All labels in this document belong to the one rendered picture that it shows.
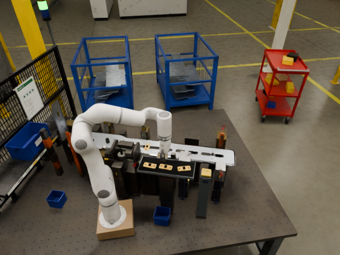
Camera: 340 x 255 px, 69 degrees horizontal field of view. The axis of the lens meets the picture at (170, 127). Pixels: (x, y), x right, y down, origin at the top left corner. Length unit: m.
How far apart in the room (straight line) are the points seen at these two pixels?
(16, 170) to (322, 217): 2.91
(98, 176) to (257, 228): 1.18
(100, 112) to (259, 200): 1.44
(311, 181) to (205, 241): 1.96
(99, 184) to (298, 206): 2.29
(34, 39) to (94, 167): 1.40
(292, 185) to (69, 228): 2.47
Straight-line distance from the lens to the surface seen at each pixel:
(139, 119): 1.33
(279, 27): 5.59
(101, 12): 9.67
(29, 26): 2.48
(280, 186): 3.30
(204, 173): 1.63
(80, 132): 1.33
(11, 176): 2.11
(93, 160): 1.46
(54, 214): 2.18
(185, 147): 2.03
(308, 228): 3.07
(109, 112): 1.29
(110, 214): 1.80
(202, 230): 1.93
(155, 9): 9.72
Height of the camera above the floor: 2.37
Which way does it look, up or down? 38 degrees down
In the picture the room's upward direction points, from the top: 1 degrees counter-clockwise
